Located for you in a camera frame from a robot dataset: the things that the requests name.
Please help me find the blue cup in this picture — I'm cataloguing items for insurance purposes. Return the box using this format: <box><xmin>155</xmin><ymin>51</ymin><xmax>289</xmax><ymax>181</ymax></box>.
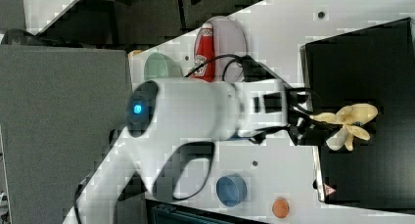
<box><xmin>216</xmin><ymin>173</ymin><xmax>248</xmax><ymax>207</ymax></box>

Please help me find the grey round plate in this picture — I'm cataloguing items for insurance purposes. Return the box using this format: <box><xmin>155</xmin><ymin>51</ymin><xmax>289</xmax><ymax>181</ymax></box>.
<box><xmin>194</xmin><ymin>16</ymin><xmax>248</xmax><ymax>82</ymax></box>

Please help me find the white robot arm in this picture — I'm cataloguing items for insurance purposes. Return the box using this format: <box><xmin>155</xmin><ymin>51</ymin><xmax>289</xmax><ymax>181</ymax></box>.
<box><xmin>63</xmin><ymin>78</ymin><xmax>341</xmax><ymax>224</ymax></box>

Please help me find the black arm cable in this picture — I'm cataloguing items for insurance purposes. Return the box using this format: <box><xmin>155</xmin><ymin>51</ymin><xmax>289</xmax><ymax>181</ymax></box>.
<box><xmin>184</xmin><ymin>53</ymin><xmax>253</xmax><ymax>83</ymax></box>

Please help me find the black toaster oven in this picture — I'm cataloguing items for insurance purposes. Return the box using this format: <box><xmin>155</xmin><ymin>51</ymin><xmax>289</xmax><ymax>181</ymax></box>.
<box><xmin>300</xmin><ymin>18</ymin><xmax>415</xmax><ymax>214</ymax></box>

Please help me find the red ketchup bottle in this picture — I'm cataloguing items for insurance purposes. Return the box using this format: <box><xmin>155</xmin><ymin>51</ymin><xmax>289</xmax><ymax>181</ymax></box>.
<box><xmin>191</xmin><ymin>22</ymin><xmax>215</xmax><ymax>82</ymax></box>

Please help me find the peeled yellow banana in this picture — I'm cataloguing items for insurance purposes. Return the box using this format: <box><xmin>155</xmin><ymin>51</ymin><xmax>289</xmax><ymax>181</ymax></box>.
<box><xmin>310</xmin><ymin>103</ymin><xmax>378</xmax><ymax>152</ymax></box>

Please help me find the orange fruit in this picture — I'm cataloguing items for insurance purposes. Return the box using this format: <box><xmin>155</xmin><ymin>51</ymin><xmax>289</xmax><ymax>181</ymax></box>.
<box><xmin>272</xmin><ymin>198</ymin><xmax>290</xmax><ymax>218</ymax></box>

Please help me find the green oval colander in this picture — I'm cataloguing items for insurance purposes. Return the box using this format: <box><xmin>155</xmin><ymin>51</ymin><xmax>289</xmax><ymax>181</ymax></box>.
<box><xmin>144</xmin><ymin>53</ymin><xmax>183</xmax><ymax>80</ymax></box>

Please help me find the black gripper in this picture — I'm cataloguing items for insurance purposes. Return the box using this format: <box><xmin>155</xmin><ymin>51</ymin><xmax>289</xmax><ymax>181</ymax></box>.
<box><xmin>286</xmin><ymin>87</ymin><xmax>340</xmax><ymax>146</ymax></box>

